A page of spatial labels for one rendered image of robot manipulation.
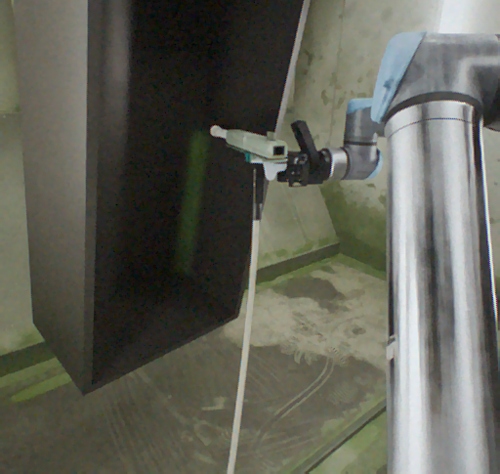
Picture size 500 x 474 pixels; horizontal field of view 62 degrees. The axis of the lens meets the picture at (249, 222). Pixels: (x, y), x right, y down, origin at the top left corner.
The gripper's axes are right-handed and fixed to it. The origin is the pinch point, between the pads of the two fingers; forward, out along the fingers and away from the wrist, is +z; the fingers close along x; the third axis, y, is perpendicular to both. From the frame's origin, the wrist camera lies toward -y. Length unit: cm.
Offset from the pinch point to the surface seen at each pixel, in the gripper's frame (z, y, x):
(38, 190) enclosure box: 50, 12, 21
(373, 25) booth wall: -139, -58, 144
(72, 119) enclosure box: 40.9, -8.0, -1.2
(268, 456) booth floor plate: -15, 108, 6
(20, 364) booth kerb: 69, 103, 82
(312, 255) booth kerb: -112, 95, 142
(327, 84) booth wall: -130, -22, 176
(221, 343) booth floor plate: -21, 107, 75
